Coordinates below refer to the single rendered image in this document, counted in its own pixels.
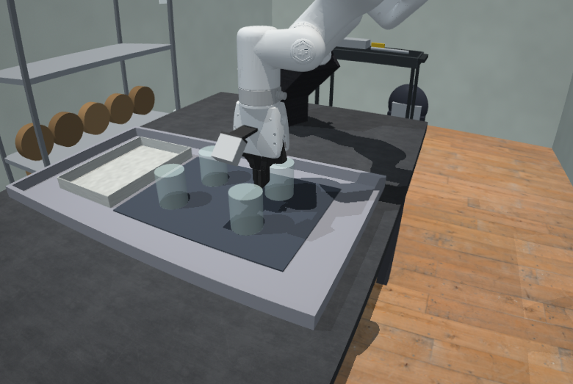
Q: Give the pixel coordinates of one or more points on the clear glass jar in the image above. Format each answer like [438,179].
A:
[246,209]
[171,186]
[213,172]
[281,184]

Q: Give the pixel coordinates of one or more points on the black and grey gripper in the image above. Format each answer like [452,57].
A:
[269,144]

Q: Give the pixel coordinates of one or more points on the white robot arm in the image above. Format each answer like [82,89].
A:
[262,51]

